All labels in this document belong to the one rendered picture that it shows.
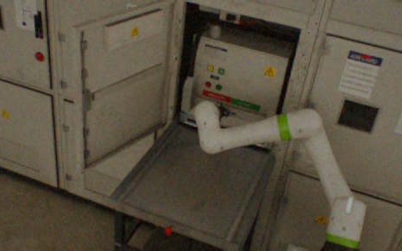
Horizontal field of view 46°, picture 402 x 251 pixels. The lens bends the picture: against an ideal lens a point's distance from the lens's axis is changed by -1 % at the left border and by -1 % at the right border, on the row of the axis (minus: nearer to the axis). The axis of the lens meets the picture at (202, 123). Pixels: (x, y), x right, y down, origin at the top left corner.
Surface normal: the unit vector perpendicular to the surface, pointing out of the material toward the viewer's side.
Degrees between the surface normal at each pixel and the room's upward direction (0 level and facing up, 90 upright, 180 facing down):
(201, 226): 0
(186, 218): 0
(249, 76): 90
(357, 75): 90
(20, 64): 90
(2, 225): 0
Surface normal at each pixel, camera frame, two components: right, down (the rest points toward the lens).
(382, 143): -0.36, 0.48
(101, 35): 0.79, 0.41
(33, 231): 0.11, -0.83
